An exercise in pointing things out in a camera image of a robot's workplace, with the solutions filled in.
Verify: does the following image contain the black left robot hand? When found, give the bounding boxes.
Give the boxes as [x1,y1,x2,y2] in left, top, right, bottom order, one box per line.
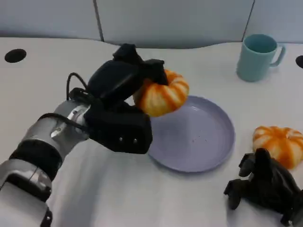
[87,44,169,106]

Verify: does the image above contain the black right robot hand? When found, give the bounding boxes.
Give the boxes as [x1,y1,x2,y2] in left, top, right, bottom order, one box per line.
[223,148,303,227]

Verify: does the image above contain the orange and white bread roll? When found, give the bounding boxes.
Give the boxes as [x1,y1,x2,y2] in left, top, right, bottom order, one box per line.
[132,69,190,117]
[252,125,303,170]

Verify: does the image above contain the lilac plate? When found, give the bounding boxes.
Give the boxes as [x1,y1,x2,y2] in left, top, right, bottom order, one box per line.
[147,95,236,173]

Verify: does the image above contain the pale green mug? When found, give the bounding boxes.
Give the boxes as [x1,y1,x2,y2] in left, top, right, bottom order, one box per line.
[236,34,286,83]

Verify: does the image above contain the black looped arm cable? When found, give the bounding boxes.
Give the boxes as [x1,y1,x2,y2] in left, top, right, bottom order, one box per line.
[67,72,92,101]

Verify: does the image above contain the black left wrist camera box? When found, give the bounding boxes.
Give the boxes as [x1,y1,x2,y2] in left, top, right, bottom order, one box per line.
[84,99,153,155]

